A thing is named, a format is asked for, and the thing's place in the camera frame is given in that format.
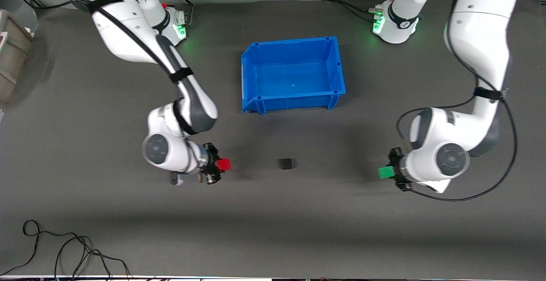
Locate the blue plastic bin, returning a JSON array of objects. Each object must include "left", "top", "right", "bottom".
[{"left": 241, "top": 36, "right": 346, "bottom": 116}]

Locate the grey storage box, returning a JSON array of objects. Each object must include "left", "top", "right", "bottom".
[{"left": 0, "top": 9, "right": 35, "bottom": 111}]

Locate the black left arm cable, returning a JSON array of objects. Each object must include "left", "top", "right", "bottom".
[{"left": 396, "top": 0, "right": 519, "bottom": 202}]

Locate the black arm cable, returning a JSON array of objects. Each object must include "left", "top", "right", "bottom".
[
  {"left": 38, "top": 0, "right": 201, "bottom": 136},
  {"left": 396, "top": 0, "right": 519, "bottom": 202}
]

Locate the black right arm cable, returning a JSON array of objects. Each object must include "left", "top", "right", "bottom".
[{"left": 38, "top": 0, "right": 201, "bottom": 136}]

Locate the black right base cable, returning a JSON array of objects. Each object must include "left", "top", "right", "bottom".
[{"left": 161, "top": 0, "right": 195, "bottom": 28}]

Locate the black base cable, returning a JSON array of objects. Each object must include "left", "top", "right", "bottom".
[
  {"left": 161, "top": 0, "right": 195, "bottom": 28},
  {"left": 322, "top": 0, "right": 384, "bottom": 22}
]

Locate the black left base cable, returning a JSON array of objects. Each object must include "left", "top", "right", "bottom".
[{"left": 322, "top": 0, "right": 384, "bottom": 22}]

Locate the black loose cable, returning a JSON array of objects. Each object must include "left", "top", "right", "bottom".
[{"left": 0, "top": 220, "right": 131, "bottom": 281}]

